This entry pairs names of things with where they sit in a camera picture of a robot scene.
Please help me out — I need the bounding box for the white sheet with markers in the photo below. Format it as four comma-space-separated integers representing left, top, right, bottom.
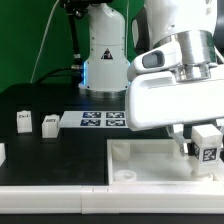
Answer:
60, 111, 127, 128

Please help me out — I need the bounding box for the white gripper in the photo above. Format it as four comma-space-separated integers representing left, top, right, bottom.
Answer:
125, 65, 224, 156

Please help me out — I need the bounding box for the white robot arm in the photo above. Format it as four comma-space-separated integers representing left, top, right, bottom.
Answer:
79, 0, 224, 154

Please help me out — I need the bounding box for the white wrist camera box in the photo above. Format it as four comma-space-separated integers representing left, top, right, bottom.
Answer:
127, 41, 182, 81

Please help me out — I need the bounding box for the black cable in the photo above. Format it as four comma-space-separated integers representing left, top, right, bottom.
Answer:
35, 67, 84, 84

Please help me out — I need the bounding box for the white front fence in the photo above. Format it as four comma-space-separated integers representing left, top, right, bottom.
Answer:
0, 182, 224, 214

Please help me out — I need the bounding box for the white square tabletop part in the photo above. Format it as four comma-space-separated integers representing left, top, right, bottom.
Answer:
107, 139, 224, 185

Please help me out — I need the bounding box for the white left fence piece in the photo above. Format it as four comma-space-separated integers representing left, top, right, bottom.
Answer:
0, 143, 6, 166

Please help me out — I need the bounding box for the white cable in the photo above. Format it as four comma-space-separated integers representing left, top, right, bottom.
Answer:
29, 0, 62, 84

